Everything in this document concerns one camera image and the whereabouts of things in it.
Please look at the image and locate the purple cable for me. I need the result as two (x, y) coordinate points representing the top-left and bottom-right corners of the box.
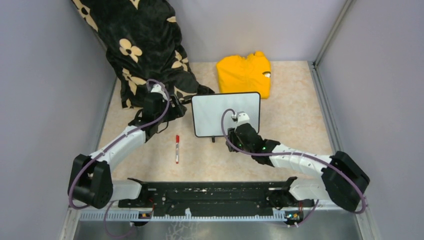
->
(67, 78), (171, 210)
(220, 108), (368, 215)

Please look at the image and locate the black floral fleece blanket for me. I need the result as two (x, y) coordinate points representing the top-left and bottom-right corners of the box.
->
(73, 0), (213, 109)

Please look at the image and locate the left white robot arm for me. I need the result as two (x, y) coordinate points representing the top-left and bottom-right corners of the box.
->
(67, 93), (187, 209)

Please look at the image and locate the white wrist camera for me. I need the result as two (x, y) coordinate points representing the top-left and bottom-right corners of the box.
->
(231, 111), (250, 128)
(149, 83), (169, 101)

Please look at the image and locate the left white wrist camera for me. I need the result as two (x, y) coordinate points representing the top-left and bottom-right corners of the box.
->
(149, 83), (169, 101)

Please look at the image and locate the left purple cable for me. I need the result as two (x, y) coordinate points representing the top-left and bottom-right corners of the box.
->
(67, 78), (171, 210)

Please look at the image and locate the black framed whiteboard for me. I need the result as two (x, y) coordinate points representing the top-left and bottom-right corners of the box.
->
(191, 92), (261, 138)

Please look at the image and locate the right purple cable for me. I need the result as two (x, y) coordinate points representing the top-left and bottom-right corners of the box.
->
(220, 108), (368, 215)

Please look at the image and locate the white slotted cable duct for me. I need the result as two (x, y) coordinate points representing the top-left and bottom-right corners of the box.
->
(79, 209), (287, 222)

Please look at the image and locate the red capped white marker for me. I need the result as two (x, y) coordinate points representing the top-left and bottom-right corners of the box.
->
(175, 134), (180, 164)

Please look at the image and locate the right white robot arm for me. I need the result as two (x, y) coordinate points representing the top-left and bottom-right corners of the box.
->
(225, 123), (370, 214)

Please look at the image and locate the right aluminium frame rail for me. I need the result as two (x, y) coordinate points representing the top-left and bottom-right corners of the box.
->
(308, 0), (381, 240)

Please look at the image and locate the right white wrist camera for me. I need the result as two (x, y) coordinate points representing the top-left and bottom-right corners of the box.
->
(231, 111), (250, 128)

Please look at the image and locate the folded yellow shirt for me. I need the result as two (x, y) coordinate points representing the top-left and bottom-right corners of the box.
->
(216, 51), (272, 99)

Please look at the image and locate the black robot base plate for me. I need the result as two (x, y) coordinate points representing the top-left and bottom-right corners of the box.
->
(118, 177), (315, 217)

